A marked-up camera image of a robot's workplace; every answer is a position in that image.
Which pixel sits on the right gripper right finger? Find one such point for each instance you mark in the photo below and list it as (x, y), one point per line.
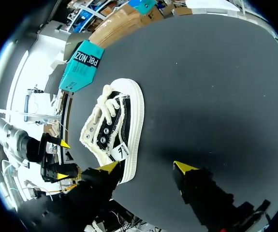
(201, 191)

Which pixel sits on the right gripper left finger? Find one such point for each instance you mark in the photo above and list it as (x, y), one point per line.
(90, 191)

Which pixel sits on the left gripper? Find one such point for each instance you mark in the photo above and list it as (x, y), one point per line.
(34, 151)

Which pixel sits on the black and white canvas shoe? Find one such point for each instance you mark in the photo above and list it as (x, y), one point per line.
(115, 130)

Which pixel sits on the teal box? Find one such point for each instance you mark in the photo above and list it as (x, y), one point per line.
(82, 66)

